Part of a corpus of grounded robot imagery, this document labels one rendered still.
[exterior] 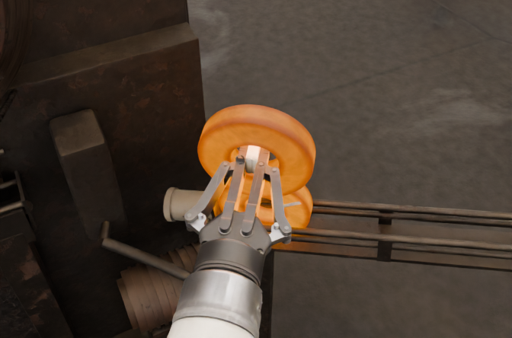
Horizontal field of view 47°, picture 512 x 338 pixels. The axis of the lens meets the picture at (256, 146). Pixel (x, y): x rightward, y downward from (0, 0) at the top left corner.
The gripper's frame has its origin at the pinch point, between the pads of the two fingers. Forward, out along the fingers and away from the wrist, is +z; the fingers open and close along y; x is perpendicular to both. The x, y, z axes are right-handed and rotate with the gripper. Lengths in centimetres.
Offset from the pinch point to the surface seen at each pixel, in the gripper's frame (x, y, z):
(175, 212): -24.7, -15.0, 4.1
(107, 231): -31.5, -28.2, 2.7
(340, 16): -101, 9, 167
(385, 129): -98, 29, 98
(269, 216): -25.2, 0.9, 6.1
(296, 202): -18.0, 5.5, 4.8
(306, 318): -93, 9, 20
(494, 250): -21.2, 36.5, 2.7
